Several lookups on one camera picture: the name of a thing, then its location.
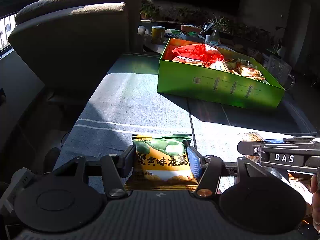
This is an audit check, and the clear bread packet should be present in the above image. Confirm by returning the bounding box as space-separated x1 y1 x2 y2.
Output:
237 132 319 204

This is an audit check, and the green yellow bean snack bag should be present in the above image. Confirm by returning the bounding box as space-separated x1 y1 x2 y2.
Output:
125 134 198 191

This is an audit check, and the red snack bag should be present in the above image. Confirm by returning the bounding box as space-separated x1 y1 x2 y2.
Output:
172 43 224 63

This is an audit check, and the person's right hand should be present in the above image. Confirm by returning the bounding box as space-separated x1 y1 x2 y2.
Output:
310 174 320 233

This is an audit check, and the blue striped tablecloth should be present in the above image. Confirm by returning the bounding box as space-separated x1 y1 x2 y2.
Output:
56 54 317 166

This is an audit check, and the glass mug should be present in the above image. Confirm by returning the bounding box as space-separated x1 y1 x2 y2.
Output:
266 55 296 90

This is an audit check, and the green gift box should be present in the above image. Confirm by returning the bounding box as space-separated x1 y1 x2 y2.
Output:
157 38 285 109

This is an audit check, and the plant in glass vase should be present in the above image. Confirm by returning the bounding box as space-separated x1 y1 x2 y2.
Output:
210 14 229 44

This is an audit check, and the grey armchair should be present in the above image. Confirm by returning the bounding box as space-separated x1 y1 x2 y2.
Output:
7 0 142 93

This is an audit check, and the yellow tin can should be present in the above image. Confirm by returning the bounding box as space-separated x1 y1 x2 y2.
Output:
151 26 165 44

